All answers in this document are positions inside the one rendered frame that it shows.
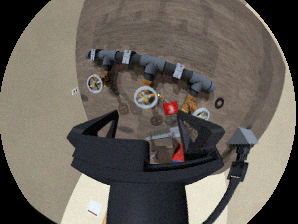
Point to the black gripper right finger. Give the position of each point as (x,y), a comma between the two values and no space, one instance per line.
(209,134)

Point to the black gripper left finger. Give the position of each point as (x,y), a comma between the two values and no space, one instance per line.
(92,127)

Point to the red square tag with gold chain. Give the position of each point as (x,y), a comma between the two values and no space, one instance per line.
(170,107)

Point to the red flat block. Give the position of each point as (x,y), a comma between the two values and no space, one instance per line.
(178,153)

